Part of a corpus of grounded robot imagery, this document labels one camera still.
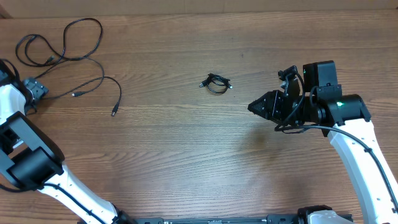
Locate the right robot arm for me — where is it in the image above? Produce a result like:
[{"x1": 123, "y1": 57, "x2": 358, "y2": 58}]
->
[{"x1": 248, "y1": 60, "x2": 397, "y2": 223}]

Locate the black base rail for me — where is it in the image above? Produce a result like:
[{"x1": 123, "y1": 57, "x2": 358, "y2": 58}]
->
[{"x1": 77, "y1": 204, "x2": 354, "y2": 224}]

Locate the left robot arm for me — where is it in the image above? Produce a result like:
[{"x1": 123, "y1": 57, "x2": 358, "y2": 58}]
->
[{"x1": 1, "y1": 59, "x2": 135, "y2": 223}]

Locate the small black cable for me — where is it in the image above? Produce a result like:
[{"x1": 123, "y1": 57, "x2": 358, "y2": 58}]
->
[{"x1": 198, "y1": 73, "x2": 233, "y2": 95}]

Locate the thin black cable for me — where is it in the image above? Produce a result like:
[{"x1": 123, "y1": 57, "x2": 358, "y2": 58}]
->
[{"x1": 34, "y1": 57, "x2": 123, "y2": 117}]

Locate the thick black usb cable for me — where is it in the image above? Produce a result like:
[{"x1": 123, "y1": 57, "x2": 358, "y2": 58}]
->
[{"x1": 15, "y1": 17, "x2": 104, "y2": 67}]

